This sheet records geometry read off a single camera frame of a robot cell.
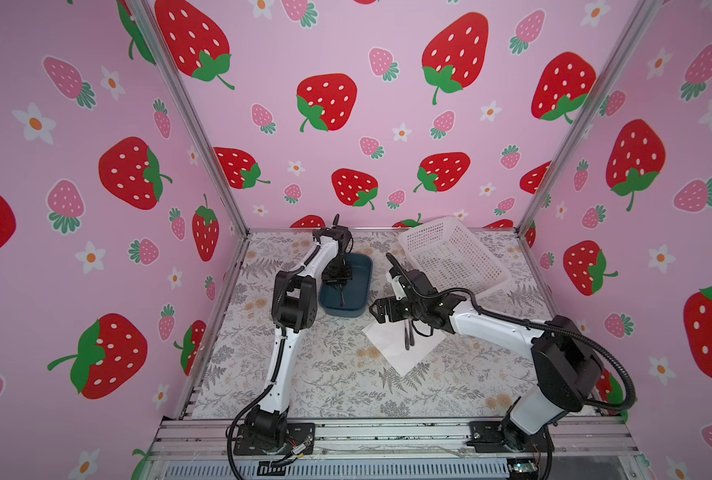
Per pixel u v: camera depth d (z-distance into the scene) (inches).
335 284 38.1
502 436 26.3
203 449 28.5
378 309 30.3
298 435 29.4
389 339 35.3
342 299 39.7
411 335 36.3
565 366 17.8
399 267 27.6
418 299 26.4
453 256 44.0
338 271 36.6
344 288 39.9
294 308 25.6
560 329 18.7
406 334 36.4
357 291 41.0
